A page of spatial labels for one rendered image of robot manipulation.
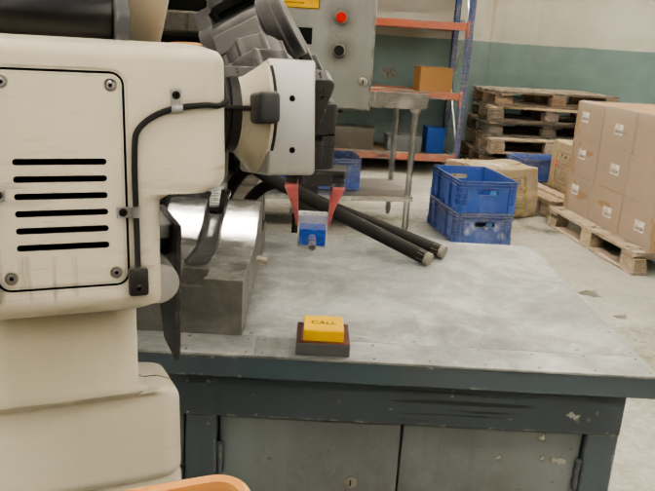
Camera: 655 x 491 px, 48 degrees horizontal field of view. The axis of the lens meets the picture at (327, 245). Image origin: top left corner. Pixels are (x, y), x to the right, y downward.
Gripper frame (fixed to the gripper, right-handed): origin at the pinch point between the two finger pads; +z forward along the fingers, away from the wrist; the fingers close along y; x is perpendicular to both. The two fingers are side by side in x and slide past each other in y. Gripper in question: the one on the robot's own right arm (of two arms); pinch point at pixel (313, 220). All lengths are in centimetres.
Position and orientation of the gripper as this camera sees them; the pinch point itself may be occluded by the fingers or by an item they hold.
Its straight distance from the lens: 122.8
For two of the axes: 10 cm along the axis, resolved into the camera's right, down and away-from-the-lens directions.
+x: 0.2, 2.7, -9.6
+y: -10.0, -0.5, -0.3
